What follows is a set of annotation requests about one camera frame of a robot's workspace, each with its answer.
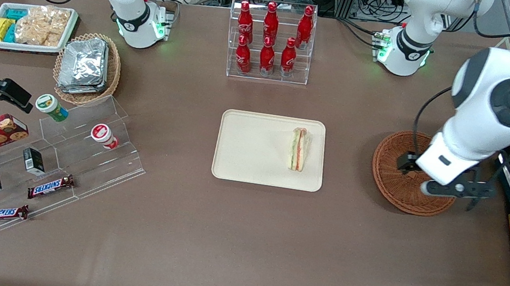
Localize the triangular sandwich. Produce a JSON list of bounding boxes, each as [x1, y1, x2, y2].
[[286, 126, 314, 174]]

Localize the brown round wicker basket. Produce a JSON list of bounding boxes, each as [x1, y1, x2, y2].
[[366, 126, 467, 221]]

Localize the oval wicker basket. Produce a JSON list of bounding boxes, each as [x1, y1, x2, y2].
[[49, 28, 126, 110]]

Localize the cream plastic tray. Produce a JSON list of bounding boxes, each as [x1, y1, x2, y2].
[[210, 107, 331, 194]]

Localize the green lidded cup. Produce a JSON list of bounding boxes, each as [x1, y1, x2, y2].
[[34, 92, 71, 123]]

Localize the yellow snack pack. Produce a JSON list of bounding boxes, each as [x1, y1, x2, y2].
[[0, 17, 16, 44]]

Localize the teal snack pack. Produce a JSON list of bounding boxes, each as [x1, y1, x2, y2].
[[4, 22, 18, 44], [5, 6, 30, 22]]

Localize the clear bag of crackers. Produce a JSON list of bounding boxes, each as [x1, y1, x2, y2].
[[13, 2, 72, 50]]

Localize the stack of foil containers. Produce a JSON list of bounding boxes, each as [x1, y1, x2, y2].
[[56, 34, 113, 99]]

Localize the red lidded cup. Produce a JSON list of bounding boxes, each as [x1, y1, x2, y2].
[[88, 122, 122, 151]]

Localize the brown snickers bar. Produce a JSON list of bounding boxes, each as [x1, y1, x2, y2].
[[0, 201, 30, 229], [26, 169, 77, 205]]

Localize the clear acrylic step display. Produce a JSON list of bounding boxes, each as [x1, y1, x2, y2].
[[0, 80, 156, 255]]

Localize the clear acrylic bottle rack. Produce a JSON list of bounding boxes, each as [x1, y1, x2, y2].
[[221, 0, 319, 88]]

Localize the red cola bottle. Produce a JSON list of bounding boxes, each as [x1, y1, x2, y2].
[[257, 36, 279, 77], [295, 5, 316, 50], [278, 37, 299, 78], [232, 34, 255, 76], [260, 1, 283, 47], [234, 0, 258, 46]]

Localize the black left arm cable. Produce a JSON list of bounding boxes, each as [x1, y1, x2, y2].
[[408, 82, 454, 163]]

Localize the tangle of black cables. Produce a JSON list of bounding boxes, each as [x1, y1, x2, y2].
[[356, 0, 411, 26]]

